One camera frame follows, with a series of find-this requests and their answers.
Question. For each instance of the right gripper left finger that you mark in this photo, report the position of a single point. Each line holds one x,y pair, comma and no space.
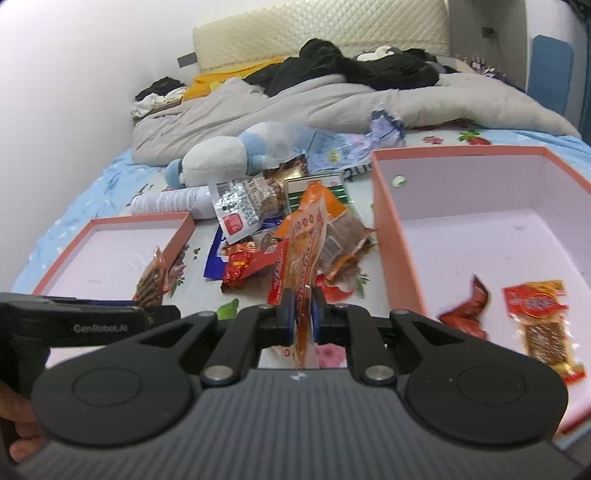
255,328

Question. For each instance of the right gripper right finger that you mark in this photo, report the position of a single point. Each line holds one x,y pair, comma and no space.
352,328

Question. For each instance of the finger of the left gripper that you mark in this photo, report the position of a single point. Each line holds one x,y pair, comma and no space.
156,316

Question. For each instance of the red orange long packet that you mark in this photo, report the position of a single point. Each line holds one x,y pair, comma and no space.
150,287

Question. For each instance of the red foil snack packet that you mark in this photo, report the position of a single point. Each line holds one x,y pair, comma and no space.
246,259

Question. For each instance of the blue noodle snack packet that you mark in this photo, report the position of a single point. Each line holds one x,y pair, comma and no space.
217,257

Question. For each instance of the orange brown snack packet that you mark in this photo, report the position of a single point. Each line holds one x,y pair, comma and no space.
344,239

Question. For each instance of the orange clear snack packet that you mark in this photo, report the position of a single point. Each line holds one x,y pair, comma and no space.
304,234

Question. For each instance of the white red-label snack packet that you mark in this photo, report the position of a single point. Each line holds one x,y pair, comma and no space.
241,205

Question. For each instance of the small dark red packet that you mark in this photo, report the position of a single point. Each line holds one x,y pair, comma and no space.
466,317

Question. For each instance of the green white snack packet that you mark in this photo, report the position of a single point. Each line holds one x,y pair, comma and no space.
328,186

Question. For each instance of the brown red-edged snack packet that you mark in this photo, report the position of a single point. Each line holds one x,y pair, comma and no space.
541,313

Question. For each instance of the person's left hand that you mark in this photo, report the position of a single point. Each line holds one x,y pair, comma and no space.
17,410

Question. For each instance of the pink box lid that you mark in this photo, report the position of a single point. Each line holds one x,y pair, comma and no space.
108,256

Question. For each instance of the white spray bottle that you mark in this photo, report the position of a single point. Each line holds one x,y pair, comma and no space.
196,201

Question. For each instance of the pink cardboard box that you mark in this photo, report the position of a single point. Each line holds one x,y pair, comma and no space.
506,216

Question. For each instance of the grey duvet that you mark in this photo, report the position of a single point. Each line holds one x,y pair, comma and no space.
331,103

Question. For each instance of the white blue plush toy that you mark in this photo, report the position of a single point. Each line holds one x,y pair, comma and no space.
261,147

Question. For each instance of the folded clothes stack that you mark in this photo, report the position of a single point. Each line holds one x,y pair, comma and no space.
162,94

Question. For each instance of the yellow pillow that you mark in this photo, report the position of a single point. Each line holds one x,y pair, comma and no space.
204,83

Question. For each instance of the black clothes pile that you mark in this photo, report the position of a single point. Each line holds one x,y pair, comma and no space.
403,70

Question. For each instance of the cream quilted headboard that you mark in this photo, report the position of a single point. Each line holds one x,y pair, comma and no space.
352,26

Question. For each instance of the blue padded board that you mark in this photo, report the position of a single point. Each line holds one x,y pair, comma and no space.
550,72

